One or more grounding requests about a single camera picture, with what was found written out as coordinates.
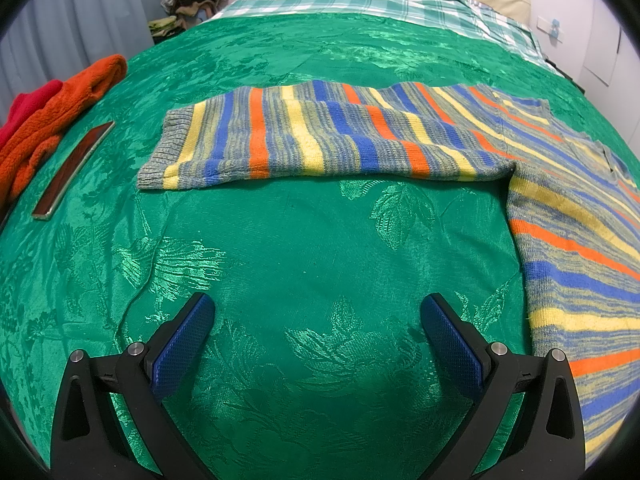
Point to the grey curtain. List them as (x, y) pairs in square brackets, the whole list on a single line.
[(75, 20)]

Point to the olive green cloth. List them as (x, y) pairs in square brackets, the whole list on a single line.
[(162, 27)]

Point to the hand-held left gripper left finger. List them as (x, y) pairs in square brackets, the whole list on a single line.
[(182, 345)]

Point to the white wall socket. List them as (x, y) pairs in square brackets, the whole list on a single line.
[(550, 29)]

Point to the green floral bedspread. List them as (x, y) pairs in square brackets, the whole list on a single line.
[(300, 260)]

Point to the striped knit sweater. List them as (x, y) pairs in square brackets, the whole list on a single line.
[(350, 140)]

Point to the red fleece garment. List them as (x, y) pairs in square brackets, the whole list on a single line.
[(25, 105)]

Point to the orange fleece garment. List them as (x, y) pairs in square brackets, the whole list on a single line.
[(55, 115)]

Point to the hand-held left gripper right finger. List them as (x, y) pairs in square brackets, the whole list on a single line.
[(452, 345)]

